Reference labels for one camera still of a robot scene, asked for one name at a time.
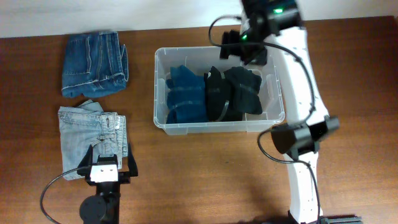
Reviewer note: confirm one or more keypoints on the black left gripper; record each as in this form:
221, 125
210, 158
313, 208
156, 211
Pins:
124, 177

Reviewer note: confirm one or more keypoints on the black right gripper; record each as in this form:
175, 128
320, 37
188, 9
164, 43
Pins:
232, 45

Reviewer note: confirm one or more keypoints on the black garment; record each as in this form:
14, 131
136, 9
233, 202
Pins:
246, 87
219, 97

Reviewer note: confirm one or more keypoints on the light blue jeans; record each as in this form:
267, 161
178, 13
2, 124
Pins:
89, 125

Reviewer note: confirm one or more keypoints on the dark blue garment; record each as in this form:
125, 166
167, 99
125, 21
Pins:
186, 98

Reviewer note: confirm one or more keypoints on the dark blue jeans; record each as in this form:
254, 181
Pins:
95, 65

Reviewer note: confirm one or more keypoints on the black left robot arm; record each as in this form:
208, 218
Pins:
103, 206

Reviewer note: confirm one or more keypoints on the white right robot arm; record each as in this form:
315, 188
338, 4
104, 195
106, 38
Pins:
277, 26

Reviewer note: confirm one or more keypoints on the clear plastic storage container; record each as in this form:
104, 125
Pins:
199, 60

